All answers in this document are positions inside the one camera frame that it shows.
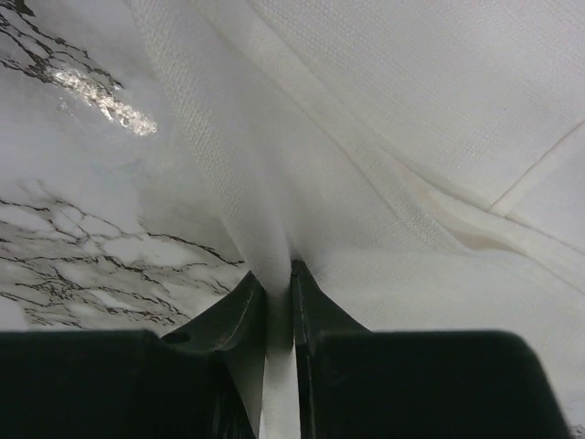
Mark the cream cloth napkin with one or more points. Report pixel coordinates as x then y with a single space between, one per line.
424 158

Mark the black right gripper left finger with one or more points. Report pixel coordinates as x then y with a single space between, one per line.
201 380

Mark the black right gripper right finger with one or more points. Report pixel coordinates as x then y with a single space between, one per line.
356 383

